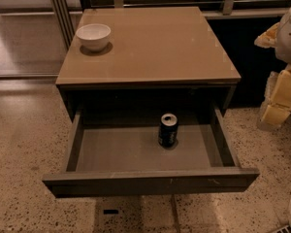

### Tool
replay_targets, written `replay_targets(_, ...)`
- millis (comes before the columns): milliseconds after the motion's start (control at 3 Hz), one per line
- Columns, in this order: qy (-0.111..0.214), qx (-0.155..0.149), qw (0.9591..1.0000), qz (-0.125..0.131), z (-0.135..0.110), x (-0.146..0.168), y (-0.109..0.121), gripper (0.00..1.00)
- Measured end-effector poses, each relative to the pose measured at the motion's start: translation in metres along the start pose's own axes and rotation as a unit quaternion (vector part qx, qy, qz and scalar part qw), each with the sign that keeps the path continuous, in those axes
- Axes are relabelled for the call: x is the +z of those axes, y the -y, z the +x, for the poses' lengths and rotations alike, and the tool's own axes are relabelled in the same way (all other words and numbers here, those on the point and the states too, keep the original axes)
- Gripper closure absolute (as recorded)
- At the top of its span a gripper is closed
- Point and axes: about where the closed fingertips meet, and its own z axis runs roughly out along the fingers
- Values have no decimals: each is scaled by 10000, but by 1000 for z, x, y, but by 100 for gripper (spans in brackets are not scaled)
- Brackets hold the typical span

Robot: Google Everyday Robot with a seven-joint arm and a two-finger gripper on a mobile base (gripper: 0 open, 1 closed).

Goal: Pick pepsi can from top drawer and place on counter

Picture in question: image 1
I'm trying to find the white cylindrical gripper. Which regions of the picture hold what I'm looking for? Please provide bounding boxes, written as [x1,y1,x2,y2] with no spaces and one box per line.
[254,23,291,126]

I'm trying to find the dark pepsi can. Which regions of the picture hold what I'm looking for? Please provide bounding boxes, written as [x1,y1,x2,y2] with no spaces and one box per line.
[158,114,178,148]

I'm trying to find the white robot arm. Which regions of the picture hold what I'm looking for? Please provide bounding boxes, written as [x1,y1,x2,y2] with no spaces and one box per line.
[254,7,291,130]

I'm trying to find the grey drawer cabinet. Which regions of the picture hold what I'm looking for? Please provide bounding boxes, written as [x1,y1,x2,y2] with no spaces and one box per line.
[56,7,241,117]

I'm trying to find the open grey top drawer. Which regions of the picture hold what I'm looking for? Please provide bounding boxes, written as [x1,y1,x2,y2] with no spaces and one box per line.
[43,104,259,198]

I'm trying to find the white ceramic bowl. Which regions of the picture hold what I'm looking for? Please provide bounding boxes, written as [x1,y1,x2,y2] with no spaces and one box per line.
[76,23,112,51]

